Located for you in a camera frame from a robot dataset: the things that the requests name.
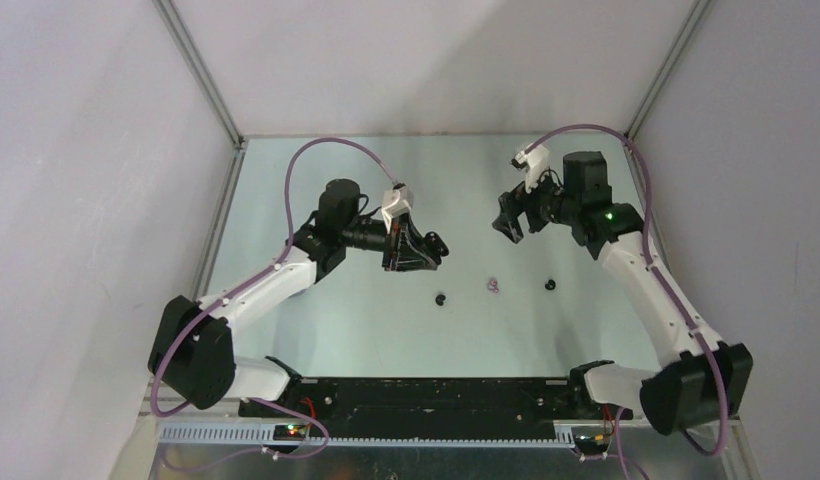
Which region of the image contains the aluminium frame rail front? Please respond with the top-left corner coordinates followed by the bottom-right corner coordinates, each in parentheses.
top-left (138, 377), bottom-right (743, 429)

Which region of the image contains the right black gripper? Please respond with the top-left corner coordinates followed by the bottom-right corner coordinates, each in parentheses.
top-left (493, 164), bottom-right (580, 243)

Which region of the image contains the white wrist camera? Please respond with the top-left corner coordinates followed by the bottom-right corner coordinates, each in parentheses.
top-left (380, 183), bottom-right (414, 234)
top-left (510, 143), bottom-right (550, 194)

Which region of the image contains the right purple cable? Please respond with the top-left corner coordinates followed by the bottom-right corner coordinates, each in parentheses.
top-left (525, 123), bottom-right (731, 480)

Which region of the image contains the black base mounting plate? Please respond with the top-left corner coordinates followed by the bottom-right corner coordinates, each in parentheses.
top-left (279, 377), bottom-right (617, 442)

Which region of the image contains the purple cable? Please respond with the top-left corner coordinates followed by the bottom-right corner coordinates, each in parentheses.
top-left (149, 137), bottom-right (401, 473)
top-left (525, 123), bottom-right (731, 480)

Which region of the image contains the aluminium corner post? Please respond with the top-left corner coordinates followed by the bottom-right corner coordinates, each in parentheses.
top-left (625, 0), bottom-right (715, 139)
top-left (151, 0), bottom-right (246, 148)

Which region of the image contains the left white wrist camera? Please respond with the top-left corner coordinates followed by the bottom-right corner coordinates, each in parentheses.
top-left (380, 183), bottom-right (414, 234)

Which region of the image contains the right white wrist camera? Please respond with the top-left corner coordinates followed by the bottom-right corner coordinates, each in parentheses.
top-left (510, 143), bottom-right (550, 194)

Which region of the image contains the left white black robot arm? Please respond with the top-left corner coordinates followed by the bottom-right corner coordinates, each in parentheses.
top-left (148, 179), bottom-right (449, 417)

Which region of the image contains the right aluminium corner post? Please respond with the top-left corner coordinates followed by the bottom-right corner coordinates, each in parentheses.
top-left (625, 0), bottom-right (715, 139)

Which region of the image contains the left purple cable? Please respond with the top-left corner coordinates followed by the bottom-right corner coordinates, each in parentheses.
top-left (149, 137), bottom-right (401, 473)

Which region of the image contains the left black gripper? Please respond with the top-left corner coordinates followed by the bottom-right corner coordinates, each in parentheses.
top-left (340, 211), bottom-right (437, 273)

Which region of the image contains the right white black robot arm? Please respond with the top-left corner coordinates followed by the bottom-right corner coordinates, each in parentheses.
top-left (492, 147), bottom-right (753, 435)

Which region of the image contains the left aluminium corner post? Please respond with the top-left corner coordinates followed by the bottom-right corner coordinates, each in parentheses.
top-left (151, 0), bottom-right (246, 148)

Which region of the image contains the black earbud charging case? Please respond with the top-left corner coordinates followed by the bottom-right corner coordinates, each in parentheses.
top-left (424, 231), bottom-right (450, 259)

